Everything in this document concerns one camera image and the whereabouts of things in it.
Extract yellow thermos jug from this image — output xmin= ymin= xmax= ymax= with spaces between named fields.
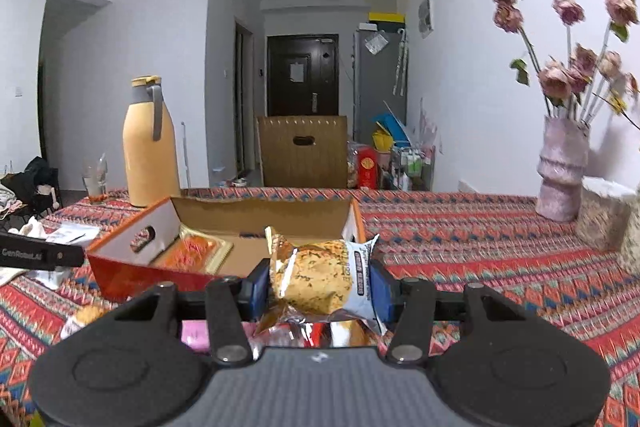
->
xmin=122 ymin=76 xmax=180 ymax=208

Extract yellow box on refrigerator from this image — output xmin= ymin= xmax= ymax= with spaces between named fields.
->
xmin=369 ymin=12 xmax=406 ymax=24

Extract clear container with seeds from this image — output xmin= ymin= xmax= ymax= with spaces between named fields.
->
xmin=575 ymin=176 xmax=637 ymax=253

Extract wall electrical panel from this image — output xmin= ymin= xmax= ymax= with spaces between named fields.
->
xmin=418 ymin=0 xmax=434 ymax=38

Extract drinking glass with straw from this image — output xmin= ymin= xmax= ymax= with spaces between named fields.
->
xmin=82 ymin=153 xmax=107 ymax=204

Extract grey refrigerator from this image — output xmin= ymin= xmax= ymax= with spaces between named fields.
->
xmin=352 ymin=29 xmax=407 ymax=145

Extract white paper sheets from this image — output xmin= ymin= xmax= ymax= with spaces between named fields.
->
xmin=1 ymin=218 xmax=100 ymax=289

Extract black chair with clothes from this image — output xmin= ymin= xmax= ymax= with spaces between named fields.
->
xmin=1 ymin=156 xmax=62 ymax=229

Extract red gift box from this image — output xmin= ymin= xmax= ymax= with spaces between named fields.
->
xmin=357 ymin=146 xmax=378 ymax=190

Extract orange cardboard pumpkin box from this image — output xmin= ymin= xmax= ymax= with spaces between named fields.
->
xmin=87 ymin=197 xmax=366 ymax=303

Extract wooden chair back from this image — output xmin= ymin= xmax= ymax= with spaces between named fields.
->
xmin=257 ymin=116 xmax=348 ymax=188

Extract yellow cracker snack packet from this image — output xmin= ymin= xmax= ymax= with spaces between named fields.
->
xmin=258 ymin=227 xmax=386 ymax=334

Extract dark entrance door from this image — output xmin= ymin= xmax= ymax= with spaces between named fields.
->
xmin=266 ymin=34 xmax=340 ymax=116

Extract dried pink roses bouquet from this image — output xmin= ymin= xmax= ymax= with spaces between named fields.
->
xmin=491 ymin=0 xmax=639 ymax=128

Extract wire storage rack with bottles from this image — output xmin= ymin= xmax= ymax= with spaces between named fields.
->
xmin=382 ymin=140 xmax=436 ymax=192

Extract orange gold snack bar packet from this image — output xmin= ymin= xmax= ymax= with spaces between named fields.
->
xmin=151 ymin=227 xmax=233 ymax=275

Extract pink textured vase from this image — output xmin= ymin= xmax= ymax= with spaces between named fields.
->
xmin=536 ymin=116 xmax=589 ymax=222

